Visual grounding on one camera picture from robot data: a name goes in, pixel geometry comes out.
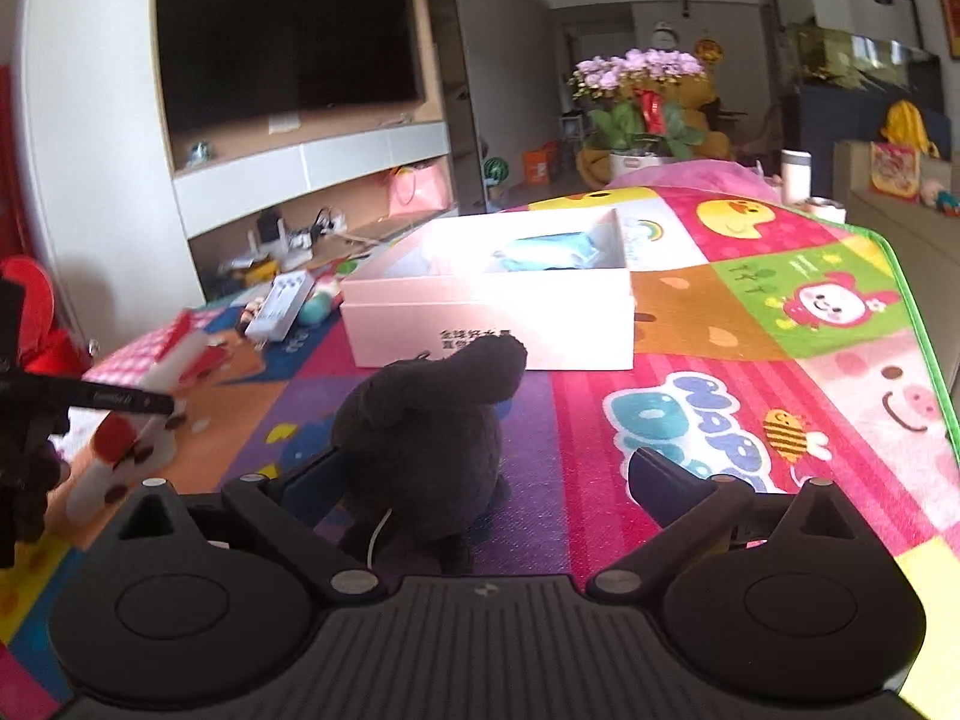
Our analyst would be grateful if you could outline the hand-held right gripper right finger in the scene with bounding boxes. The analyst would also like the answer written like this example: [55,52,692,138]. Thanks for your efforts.
[585,448,872,604]

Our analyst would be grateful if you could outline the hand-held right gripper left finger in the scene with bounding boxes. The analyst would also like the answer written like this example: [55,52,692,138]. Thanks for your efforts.
[112,446,381,602]

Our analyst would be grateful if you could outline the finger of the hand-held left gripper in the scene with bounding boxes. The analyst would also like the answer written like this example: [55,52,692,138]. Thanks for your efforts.
[24,373,187,418]

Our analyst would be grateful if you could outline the black plush toy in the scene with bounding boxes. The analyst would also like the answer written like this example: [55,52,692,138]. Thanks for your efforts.
[330,331,528,575]

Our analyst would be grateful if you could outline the white cardboard box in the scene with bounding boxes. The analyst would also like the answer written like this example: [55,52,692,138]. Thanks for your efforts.
[340,208,635,372]

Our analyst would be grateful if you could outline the colourful cartoon play mat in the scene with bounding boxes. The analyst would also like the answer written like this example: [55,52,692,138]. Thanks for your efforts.
[0,159,960,720]

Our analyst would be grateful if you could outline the red plastic object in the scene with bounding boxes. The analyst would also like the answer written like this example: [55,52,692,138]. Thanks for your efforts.
[0,255,91,380]

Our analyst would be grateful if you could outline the yellow box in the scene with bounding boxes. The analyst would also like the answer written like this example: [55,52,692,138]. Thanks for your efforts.
[229,255,282,287]

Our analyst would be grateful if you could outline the blue face mask pack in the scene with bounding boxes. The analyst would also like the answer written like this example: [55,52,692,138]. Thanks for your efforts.
[491,231,601,272]

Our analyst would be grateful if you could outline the pink gift bag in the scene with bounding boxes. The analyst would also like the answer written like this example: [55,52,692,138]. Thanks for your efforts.
[386,163,452,217]

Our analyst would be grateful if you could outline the white wooden television cabinet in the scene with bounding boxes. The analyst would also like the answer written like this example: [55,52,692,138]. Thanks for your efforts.
[152,0,460,310]

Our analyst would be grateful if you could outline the tall white cup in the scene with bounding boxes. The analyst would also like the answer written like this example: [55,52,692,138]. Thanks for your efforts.
[780,150,813,205]

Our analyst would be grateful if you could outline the brown teddy bear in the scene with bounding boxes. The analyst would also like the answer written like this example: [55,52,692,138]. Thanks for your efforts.
[577,64,736,188]

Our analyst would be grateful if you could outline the potted pink orchid flowers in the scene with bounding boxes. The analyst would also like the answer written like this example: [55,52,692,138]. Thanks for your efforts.
[568,49,710,166]

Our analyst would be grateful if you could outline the colourful cartoon bag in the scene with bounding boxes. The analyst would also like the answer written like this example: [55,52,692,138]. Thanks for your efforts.
[870,141,922,202]

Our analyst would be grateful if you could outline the black flat television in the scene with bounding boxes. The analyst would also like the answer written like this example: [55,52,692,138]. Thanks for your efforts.
[154,0,422,136]

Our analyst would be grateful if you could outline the glass fish tank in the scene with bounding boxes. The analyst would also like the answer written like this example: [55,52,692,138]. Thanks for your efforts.
[784,22,942,113]

